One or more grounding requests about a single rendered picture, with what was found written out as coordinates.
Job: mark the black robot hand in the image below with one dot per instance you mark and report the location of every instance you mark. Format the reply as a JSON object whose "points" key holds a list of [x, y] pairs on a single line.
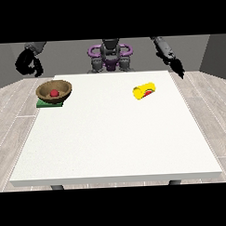
{"points": [[177, 67], [26, 62]]}

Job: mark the brown wooden bowl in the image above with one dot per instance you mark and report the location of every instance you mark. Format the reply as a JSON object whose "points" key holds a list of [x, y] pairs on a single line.
{"points": [[53, 92]]}

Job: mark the yellow cup with melon print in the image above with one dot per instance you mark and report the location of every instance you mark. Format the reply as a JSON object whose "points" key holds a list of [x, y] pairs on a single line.
{"points": [[144, 90]]}

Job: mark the small red ball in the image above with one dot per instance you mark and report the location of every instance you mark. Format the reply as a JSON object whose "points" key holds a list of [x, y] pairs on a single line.
{"points": [[54, 93]]}

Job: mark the green square pad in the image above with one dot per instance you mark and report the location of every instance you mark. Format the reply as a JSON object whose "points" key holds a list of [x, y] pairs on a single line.
{"points": [[44, 104]]}

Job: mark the grey robot trunk purple rings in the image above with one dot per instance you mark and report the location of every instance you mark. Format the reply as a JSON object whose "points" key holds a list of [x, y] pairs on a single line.
{"points": [[111, 57]]}

